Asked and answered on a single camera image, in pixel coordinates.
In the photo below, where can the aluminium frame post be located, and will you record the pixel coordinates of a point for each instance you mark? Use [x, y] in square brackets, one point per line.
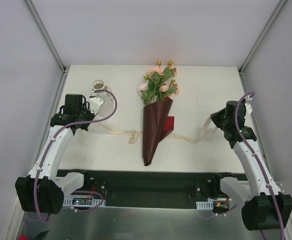
[263, 34]
[44, 34]

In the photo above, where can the red black object bottom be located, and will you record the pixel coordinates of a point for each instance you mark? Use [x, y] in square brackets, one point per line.
[39, 236]

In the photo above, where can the white ribbed ceramic vase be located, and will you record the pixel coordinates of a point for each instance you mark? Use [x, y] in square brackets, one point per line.
[108, 105]

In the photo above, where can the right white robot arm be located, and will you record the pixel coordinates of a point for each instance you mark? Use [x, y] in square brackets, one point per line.
[263, 205]

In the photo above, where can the right white cable duct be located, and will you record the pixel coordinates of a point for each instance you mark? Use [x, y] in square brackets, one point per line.
[204, 205]

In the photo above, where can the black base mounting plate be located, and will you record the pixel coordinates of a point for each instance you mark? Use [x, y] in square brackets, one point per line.
[146, 189]

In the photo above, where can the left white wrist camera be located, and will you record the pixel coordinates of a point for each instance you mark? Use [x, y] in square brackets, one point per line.
[95, 104]

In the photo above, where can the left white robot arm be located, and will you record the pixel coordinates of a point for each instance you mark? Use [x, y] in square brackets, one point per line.
[40, 190]

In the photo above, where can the left aluminium frame post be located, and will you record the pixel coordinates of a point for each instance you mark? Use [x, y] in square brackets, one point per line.
[44, 34]

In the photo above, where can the right aluminium frame post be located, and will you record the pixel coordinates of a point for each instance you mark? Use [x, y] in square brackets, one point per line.
[263, 34]

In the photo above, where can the left white cable duct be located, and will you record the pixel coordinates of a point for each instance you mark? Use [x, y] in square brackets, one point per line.
[83, 202]

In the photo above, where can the pink flower bunch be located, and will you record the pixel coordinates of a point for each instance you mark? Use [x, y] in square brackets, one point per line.
[159, 83]

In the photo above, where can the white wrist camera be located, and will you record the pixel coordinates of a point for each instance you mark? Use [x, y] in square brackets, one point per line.
[247, 103]
[95, 104]

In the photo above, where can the cream printed ribbon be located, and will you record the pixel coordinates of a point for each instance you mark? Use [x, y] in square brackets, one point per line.
[205, 133]

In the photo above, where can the white cable duct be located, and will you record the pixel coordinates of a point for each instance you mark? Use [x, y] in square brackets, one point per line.
[83, 202]
[204, 205]

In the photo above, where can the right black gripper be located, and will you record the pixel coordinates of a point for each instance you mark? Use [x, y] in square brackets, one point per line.
[217, 119]

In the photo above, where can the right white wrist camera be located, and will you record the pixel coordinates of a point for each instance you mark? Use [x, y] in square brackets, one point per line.
[247, 103]

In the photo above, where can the brown red wrapping paper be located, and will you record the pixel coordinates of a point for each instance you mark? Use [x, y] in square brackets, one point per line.
[157, 125]

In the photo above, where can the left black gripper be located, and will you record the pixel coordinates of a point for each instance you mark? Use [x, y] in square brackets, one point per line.
[86, 118]

